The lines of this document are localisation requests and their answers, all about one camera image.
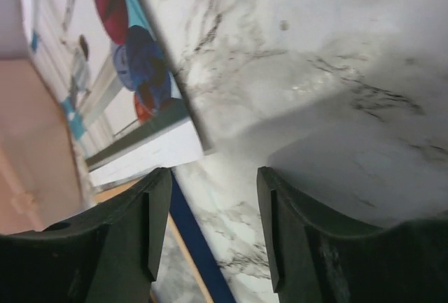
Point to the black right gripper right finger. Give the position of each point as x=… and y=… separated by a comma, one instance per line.
x=317, y=254

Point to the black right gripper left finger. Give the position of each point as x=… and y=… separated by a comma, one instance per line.
x=57, y=264

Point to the blue wooden picture frame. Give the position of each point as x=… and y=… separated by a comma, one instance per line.
x=196, y=233

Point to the photo print with balloons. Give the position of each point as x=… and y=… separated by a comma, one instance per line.
x=109, y=73

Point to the pink plastic storage box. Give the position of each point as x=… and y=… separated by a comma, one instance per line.
x=42, y=180

